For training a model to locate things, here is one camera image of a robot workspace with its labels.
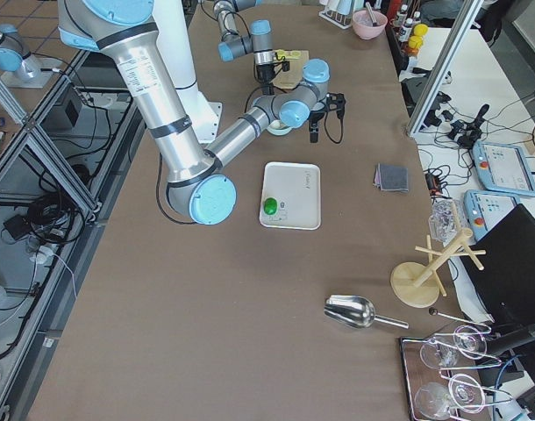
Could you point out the pink bowl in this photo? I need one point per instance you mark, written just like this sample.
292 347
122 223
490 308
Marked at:
363 24

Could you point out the wooden mug tree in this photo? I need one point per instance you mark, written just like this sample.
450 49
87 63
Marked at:
419 286

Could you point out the teach pendant near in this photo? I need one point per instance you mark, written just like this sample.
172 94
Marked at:
485 209

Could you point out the wooden cutting board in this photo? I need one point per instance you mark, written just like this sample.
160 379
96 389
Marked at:
288 80

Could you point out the teach pendant far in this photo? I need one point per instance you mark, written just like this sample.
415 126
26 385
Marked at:
503 168

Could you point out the metal scoop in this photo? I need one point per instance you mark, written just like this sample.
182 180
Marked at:
357 312

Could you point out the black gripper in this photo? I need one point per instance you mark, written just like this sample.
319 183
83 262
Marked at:
317 115
264 74

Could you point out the teach pendant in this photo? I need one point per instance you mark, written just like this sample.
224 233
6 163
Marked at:
503 168
485 209

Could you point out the green lime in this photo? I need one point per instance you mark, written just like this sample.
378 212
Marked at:
270 206

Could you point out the black glass rack tray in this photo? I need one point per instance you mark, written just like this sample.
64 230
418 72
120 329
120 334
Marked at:
440 375

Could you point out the cream rectangular tray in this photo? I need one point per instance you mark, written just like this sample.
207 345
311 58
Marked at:
296 187

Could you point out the grey folded cloth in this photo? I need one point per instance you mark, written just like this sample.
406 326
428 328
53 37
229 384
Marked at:
391 178

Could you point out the aluminium frame post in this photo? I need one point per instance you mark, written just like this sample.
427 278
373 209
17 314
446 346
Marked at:
461 25

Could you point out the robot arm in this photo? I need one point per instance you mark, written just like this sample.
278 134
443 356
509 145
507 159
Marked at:
238 40
149 43

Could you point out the mint green bowl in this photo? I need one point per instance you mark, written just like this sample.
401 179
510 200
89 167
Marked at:
278 128

